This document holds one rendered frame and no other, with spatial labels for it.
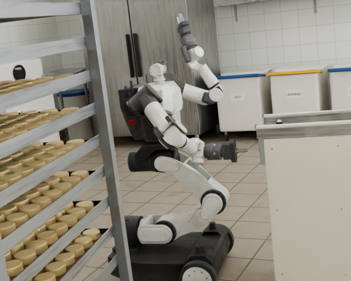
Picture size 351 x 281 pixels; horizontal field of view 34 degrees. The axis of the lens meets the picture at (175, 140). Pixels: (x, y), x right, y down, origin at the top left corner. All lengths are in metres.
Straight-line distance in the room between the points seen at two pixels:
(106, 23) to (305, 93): 2.40
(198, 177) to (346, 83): 3.35
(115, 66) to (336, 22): 2.58
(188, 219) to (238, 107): 3.46
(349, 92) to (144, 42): 2.32
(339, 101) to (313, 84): 0.32
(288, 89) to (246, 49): 1.02
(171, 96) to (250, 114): 3.55
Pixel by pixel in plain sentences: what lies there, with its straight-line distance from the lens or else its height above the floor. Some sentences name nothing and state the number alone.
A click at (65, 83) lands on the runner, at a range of 1.45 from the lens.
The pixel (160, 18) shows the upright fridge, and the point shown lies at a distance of 6.52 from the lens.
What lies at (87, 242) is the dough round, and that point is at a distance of 1.61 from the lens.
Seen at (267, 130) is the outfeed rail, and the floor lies 0.88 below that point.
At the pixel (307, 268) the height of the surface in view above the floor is 0.17.
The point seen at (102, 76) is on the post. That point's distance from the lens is 1.59.
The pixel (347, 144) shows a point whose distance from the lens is 2.78.
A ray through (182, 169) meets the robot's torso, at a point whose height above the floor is 0.65.
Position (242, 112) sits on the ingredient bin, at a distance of 6.55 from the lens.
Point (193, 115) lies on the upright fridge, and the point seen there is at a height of 0.37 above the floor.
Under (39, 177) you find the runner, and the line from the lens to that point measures 1.31.
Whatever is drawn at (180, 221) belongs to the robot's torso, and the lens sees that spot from 3.26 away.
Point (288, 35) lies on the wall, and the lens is 6.97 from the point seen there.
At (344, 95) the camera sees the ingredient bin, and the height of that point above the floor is 0.48.
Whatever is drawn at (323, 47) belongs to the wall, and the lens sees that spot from 6.90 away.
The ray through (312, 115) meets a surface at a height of 0.88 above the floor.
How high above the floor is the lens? 1.44
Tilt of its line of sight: 12 degrees down
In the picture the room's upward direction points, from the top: 7 degrees counter-clockwise
